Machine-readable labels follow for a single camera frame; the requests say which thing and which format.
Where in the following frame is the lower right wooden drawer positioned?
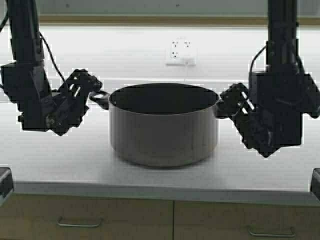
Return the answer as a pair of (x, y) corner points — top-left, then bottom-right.
(173, 201), (320, 240)

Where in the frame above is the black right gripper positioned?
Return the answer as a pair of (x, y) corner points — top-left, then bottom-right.
(219, 83), (302, 158)

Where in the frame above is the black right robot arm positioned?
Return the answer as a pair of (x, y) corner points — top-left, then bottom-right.
(216, 0), (305, 158)

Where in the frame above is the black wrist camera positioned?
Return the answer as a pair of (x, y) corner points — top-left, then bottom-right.
(0, 62), (54, 132)
(249, 71), (320, 119)

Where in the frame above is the right drawer metal handle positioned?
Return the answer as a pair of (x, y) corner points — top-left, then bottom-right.
(246, 225), (297, 239)

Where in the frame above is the left base metal bracket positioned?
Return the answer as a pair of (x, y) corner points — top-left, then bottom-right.
(0, 167), (14, 206)

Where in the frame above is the drawer metal handle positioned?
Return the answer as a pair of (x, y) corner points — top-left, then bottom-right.
(246, 225), (297, 239)
(56, 217), (104, 229)

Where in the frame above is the right base metal bracket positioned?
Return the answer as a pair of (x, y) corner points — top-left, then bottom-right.
(310, 168), (320, 200)

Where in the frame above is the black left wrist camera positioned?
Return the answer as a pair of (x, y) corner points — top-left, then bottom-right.
(0, 62), (54, 132)

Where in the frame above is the left drawer metal handle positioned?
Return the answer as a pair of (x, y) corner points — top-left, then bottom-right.
(56, 217), (104, 229)

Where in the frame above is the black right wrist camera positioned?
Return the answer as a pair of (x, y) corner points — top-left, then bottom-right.
(249, 71), (320, 119)

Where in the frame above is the lower left wooden drawer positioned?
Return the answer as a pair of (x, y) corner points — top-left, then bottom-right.
(0, 194), (173, 240)

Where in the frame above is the open upper cabinet shelf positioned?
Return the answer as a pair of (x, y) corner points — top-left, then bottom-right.
(37, 0), (320, 26)

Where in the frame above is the grey pot with black handles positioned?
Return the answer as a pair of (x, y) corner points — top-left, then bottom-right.
(89, 83), (220, 168)

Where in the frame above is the white power adapter plug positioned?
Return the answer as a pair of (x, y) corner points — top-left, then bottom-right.
(182, 56), (197, 66)

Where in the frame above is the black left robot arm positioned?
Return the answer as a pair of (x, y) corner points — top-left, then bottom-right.
(0, 0), (103, 136)

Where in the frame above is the base metal bracket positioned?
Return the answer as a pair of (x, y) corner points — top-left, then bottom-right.
(310, 168), (320, 200)
(0, 167), (14, 206)

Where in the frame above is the white wall outlet plate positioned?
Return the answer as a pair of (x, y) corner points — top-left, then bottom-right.
(165, 36), (197, 66)

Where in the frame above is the wooden drawer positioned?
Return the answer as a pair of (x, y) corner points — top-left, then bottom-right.
(0, 194), (173, 240)
(173, 201), (320, 240)

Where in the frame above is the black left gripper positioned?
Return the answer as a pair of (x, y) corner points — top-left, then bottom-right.
(39, 69), (103, 136)

